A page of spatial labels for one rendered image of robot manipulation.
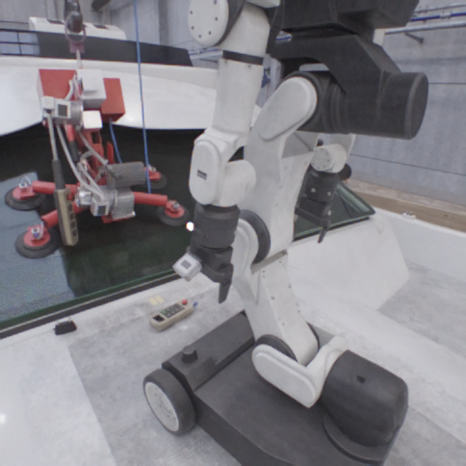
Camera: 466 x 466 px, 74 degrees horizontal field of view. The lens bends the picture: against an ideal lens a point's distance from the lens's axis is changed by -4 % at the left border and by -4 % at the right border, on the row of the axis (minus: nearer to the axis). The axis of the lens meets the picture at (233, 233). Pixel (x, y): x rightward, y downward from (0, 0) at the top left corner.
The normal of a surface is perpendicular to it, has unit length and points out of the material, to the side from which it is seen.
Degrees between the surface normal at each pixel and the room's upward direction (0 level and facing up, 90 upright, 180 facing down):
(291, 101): 90
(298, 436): 0
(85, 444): 0
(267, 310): 90
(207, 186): 90
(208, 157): 90
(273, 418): 0
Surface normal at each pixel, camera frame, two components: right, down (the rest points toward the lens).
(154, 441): 0.02, -0.92
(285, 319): 0.65, -0.22
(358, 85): -0.67, 0.27
